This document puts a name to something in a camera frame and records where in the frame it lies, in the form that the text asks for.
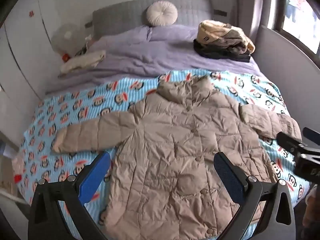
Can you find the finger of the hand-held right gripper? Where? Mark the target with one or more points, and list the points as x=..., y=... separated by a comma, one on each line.
x=290, y=143
x=312, y=135

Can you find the pile of folded clothes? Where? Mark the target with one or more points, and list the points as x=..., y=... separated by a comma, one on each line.
x=225, y=33

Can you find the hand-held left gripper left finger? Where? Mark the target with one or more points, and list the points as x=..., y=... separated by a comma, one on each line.
x=95, y=176

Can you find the beige puffer jacket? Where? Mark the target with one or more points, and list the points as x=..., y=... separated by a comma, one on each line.
x=170, y=155

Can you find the grey padded headboard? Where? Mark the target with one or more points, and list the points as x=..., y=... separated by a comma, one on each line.
x=195, y=12

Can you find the round cream cushion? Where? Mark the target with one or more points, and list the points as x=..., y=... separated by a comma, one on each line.
x=162, y=13

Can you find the red wardrobe sticker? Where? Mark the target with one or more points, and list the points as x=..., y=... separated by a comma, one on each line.
x=31, y=14

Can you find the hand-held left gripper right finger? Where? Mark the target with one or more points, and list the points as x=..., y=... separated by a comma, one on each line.
x=230, y=177

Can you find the cream folded garment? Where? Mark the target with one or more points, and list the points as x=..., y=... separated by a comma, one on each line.
x=83, y=60

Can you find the blue monkey print blanket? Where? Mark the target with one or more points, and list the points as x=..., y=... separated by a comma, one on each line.
x=75, y=105

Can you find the white wardrobe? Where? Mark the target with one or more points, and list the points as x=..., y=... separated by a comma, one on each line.
x=25, y=50

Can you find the purple duvet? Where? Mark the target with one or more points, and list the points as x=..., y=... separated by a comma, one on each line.
x=150, y=55

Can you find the window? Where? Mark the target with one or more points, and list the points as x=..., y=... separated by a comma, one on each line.
x=297, y=7

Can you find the dark folded clothes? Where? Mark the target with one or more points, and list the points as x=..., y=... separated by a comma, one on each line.
x=217, y=52

